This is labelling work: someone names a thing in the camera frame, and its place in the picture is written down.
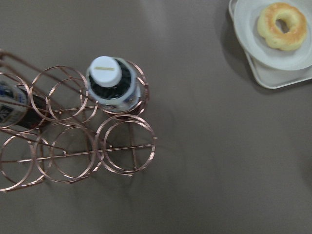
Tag cream rabbit tray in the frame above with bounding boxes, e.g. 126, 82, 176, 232
229, 0, 312, 89

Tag copper wire bottle rack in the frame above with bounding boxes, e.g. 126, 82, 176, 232
0, 50, 157, 193

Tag glazed donut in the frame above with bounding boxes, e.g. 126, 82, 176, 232
257, 2, 308, 51

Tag tea bottle right of rack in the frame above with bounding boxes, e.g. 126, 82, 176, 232
86, 56, 144, 115

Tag white round plate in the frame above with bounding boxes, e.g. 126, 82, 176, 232
233, 0, 312, 71

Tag tea bottle rear left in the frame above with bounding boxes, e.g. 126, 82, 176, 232
0, 77, 43, 129

